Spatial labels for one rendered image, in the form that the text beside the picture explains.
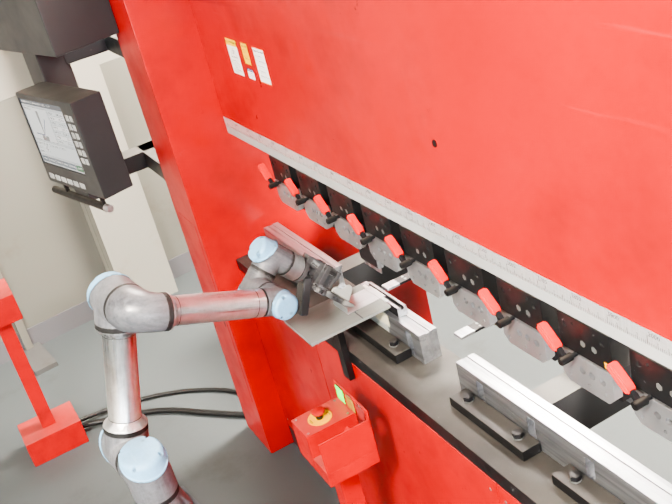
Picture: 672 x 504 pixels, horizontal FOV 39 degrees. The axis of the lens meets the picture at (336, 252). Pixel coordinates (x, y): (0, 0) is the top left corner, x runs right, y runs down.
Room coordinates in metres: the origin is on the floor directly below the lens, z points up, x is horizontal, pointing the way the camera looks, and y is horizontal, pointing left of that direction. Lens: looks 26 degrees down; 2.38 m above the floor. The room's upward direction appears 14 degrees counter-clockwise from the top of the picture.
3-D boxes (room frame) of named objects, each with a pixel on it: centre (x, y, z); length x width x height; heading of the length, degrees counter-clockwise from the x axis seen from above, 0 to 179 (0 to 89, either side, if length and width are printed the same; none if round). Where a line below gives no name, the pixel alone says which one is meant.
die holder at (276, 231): (2.96, 0.11, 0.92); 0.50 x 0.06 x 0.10; 22
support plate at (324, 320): (2.39, 0.04, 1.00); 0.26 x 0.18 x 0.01; 112
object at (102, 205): (3.40, 0.88, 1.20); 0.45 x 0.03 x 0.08; 36
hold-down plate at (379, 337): (2.39, -0.06, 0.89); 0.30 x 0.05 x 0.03; 22
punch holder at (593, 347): (1.55, -0.46, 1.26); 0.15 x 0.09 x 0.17; 22
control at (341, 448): (2.18, 0.14, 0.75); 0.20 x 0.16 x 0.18; 21
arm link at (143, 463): (1.97, 0.60, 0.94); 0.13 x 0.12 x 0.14; 28
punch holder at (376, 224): (2.29, -0.16, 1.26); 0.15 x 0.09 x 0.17; 22
